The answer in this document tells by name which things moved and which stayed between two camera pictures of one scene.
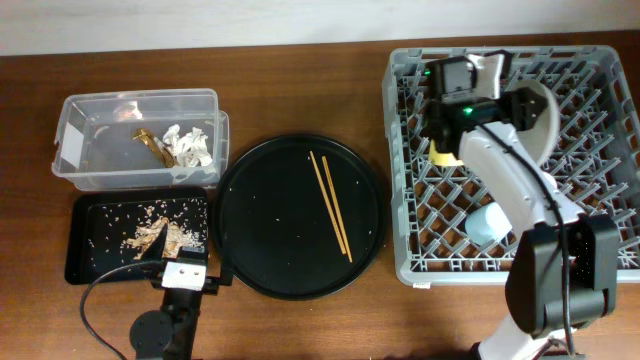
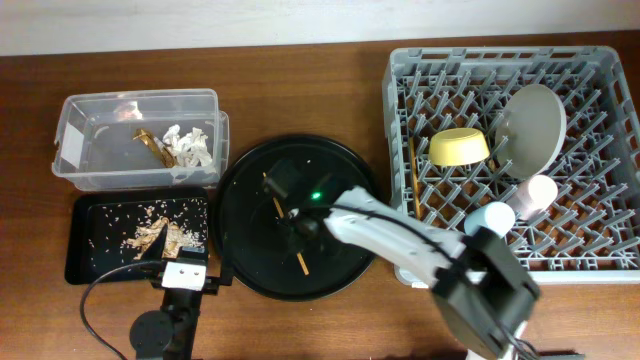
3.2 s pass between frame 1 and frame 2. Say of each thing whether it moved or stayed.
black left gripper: stayed
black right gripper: moved
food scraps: stayed
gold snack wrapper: stayed
